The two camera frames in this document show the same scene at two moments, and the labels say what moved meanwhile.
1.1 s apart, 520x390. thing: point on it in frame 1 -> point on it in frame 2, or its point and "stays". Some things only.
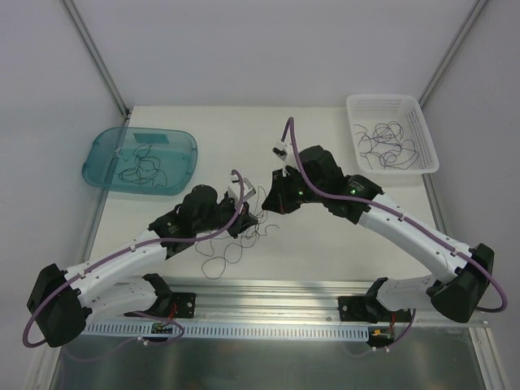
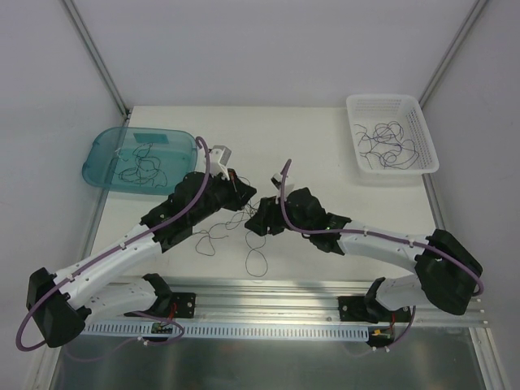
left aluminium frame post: x=98 y=60 stays
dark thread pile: x=385 y=134 stays
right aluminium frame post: x=476 y=10 stays
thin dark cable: x=365 y=133 stays
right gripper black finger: x=284 y=195 -> x=269 y=215
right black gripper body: x=275 y=194 -> x=269 y=213
